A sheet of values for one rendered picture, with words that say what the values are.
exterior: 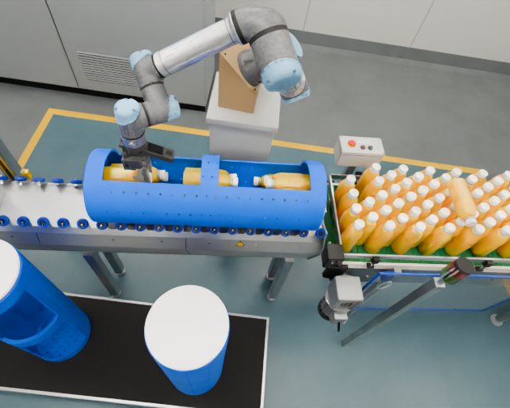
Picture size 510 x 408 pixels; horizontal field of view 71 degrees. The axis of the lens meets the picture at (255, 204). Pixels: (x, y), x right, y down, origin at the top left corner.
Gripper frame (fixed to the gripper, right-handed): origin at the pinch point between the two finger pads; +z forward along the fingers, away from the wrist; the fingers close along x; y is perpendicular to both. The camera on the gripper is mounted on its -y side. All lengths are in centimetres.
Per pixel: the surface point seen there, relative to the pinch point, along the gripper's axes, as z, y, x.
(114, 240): 28.5, 16.9, 13.1
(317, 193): -5, -62, 7
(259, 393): 101, -52, 65
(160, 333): 12, -9, 54
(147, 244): 29.8, 3.4, 13.5
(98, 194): -2.9, 15.9, 10.6
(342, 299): 30, -79, 35
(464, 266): -10, -107, 36
